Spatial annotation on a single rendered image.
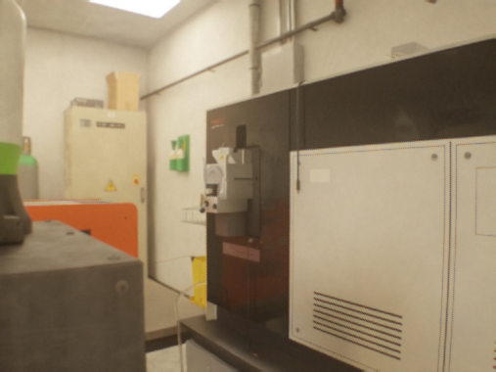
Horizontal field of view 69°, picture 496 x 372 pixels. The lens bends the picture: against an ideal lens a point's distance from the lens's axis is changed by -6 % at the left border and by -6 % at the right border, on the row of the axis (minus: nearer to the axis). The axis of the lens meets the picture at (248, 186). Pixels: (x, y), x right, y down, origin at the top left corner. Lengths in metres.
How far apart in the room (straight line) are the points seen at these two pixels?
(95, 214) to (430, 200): 0.96
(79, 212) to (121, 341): 1.01
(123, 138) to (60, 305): 3.96
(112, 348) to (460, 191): 0.60
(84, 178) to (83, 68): 1.26
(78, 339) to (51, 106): 4.21
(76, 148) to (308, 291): 3.37
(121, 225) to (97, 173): 2.80
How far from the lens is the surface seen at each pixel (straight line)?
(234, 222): 1.07
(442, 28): 2.11
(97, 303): 0.26
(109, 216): 1.29
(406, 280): 0.78
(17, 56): 0.44
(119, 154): 4.17
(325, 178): 0.88
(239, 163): 1.05
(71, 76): 4.54
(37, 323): 0.26
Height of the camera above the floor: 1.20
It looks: 1 degrees down
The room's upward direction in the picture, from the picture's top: straight up
